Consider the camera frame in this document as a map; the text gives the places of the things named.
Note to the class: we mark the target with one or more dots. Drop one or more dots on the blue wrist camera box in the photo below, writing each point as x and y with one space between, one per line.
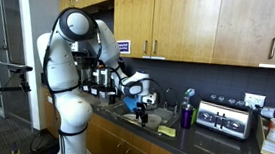
130 104

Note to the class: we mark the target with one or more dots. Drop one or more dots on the small white canister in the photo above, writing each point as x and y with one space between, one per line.
268 113

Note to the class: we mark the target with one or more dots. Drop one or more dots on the white wall outlet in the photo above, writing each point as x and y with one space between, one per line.
255 101

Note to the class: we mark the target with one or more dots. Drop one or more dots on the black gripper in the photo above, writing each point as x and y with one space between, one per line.
141 107

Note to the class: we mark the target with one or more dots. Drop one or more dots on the purple tumbler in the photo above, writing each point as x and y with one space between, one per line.
186 118

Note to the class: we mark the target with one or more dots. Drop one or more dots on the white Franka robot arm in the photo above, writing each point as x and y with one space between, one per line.
70 114

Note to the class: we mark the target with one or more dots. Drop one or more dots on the stainless steel sink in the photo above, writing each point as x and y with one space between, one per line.
166 115

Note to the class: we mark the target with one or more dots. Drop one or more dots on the wooden wall cabinets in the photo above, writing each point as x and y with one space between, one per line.
189 24

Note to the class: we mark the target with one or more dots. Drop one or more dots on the black gooseneck tap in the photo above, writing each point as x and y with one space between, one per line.
176 107

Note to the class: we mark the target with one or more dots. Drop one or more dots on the silver toaster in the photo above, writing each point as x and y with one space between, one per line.
224 121

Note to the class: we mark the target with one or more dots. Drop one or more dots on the black mug with white lid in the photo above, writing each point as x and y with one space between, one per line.
112 97

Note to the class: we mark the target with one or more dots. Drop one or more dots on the purple and white sign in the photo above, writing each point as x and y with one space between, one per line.
125 47

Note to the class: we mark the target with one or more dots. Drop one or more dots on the clear plastic cup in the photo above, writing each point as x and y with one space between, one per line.
103 99

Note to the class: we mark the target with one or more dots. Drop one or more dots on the steel coffee dispenser black top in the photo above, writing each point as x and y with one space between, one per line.
104 77

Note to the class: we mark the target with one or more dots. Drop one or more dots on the yellow sponge with blue side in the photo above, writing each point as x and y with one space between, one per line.
167 131

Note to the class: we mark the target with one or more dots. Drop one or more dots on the black camera tripod arm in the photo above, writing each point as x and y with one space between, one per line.
21 69

